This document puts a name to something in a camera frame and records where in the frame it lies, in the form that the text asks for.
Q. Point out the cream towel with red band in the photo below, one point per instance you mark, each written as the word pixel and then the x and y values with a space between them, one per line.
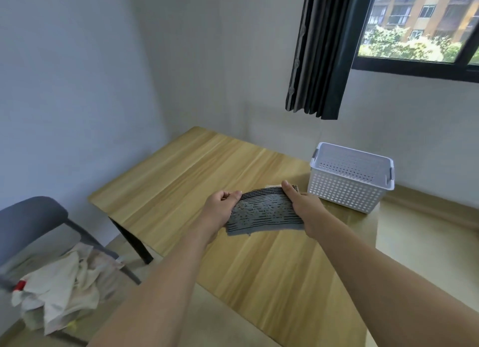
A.
pixel 56 283

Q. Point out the grey plastic chair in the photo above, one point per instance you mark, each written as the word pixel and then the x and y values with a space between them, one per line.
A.
pixel 30 223

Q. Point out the grey-blue striped towel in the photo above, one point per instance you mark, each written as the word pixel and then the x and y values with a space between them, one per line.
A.
pixel 265 212

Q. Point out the person's left hand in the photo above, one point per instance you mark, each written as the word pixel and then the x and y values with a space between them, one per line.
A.
pixel 219 216

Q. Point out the dark grey curtain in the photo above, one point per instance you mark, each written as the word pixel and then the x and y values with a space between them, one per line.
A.
pixel 325 51

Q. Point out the person's right forearm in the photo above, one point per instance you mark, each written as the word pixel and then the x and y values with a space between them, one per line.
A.
pixel 393 298

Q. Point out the person's right hand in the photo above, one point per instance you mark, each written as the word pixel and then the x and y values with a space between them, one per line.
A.
pixel 310 216

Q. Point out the wooden table with black legs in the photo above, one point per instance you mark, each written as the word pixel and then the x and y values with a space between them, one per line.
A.
pixel 187 182

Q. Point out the white perforated plastic basket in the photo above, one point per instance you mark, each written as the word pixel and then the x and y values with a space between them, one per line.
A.
pixel 344 189

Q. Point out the person's left forearm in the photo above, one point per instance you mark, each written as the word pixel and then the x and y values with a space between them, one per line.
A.
pixel 157 298

